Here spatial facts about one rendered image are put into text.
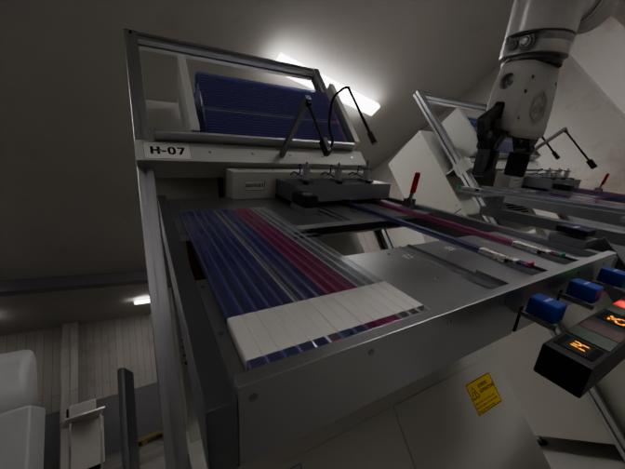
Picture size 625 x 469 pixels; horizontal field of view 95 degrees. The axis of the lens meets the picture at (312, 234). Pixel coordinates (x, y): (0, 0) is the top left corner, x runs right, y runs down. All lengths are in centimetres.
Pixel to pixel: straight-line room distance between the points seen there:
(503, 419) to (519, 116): 64
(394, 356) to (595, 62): 334
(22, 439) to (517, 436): 298
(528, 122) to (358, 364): 43
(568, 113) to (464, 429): 321
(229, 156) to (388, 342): 78
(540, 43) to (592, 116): 308
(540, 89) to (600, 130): 302
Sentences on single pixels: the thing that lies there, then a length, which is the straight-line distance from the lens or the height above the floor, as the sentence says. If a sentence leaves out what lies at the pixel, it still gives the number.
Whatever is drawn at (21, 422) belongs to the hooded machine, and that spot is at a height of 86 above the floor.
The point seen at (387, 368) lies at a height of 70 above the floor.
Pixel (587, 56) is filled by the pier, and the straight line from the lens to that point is 353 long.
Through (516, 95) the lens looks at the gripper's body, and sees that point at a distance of 53.
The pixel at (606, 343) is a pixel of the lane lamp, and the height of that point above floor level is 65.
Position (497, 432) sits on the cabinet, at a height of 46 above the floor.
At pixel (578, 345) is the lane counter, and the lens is 41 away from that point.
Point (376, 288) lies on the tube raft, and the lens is 35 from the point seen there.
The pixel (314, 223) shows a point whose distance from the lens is 63.
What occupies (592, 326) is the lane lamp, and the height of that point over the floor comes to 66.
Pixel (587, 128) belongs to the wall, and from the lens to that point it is 359.
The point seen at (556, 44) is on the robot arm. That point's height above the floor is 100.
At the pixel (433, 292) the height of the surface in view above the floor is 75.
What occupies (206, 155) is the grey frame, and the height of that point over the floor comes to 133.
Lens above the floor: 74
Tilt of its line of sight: 21 degrees up
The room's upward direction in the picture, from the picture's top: 18 degrees counter-clockwise
